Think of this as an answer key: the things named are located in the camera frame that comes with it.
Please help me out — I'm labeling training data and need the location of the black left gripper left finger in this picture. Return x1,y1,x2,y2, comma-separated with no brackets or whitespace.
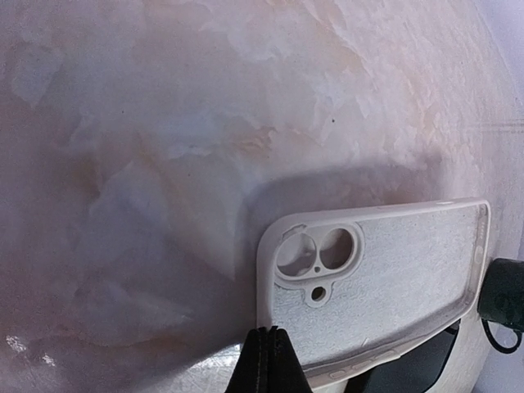
225,327,271,393

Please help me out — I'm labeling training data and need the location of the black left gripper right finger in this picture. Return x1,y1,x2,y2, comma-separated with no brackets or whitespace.
268,327,312,393

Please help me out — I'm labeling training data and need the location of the clear white phone case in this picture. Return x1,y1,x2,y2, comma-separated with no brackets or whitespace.
256,198,490,388

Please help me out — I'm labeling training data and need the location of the black phone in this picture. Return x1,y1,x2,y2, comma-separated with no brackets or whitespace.
345,320,460,393

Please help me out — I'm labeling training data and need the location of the dark green mug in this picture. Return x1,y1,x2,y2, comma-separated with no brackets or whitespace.
477,258,523,355

